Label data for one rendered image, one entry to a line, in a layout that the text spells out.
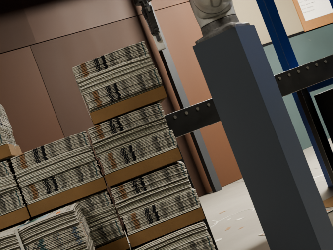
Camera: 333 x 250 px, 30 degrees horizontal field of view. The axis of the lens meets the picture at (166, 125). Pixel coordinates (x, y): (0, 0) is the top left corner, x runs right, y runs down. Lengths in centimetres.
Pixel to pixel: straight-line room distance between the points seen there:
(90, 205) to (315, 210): 88
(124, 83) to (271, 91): 60
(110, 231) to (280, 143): 72
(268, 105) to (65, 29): 413
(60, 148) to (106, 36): 423
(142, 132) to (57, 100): 389
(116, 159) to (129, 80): 29
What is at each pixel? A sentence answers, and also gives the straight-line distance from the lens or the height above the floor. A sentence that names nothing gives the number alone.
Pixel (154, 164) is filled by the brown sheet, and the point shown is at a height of 62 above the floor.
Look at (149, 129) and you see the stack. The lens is 226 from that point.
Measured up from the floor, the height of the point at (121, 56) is 103.
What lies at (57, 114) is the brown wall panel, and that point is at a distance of 608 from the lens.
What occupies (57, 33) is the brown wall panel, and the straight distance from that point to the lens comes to 628.
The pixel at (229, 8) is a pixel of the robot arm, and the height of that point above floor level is 108.
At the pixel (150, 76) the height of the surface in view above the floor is 93.
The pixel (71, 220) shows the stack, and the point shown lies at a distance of 196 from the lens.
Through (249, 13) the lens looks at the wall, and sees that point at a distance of 739.
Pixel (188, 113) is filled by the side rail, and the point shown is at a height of 77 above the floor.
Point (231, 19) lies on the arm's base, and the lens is 248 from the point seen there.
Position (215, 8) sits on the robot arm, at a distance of 233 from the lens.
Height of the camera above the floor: 70
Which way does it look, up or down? 1 degrees up
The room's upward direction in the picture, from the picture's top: 21 degrees counter-clockwise
